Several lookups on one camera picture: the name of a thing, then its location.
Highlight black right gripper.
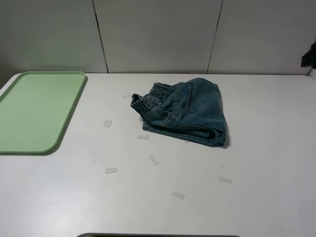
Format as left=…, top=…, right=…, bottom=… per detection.
left=301, top=42, right=316, bottom=67

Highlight light green plastic tray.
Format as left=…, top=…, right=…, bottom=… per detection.
left=0, top=72, right=87, bottom=154

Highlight clear tape strip left front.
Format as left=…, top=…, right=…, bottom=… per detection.
left=105, top=167, right=118, bottom=174

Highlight clear tape strip front right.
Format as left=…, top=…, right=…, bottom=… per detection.
left=218, top=176, right=232, bottom=184

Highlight blue children's denim shorts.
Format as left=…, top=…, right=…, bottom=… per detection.
left=130, top=78, right=227, bottom=147

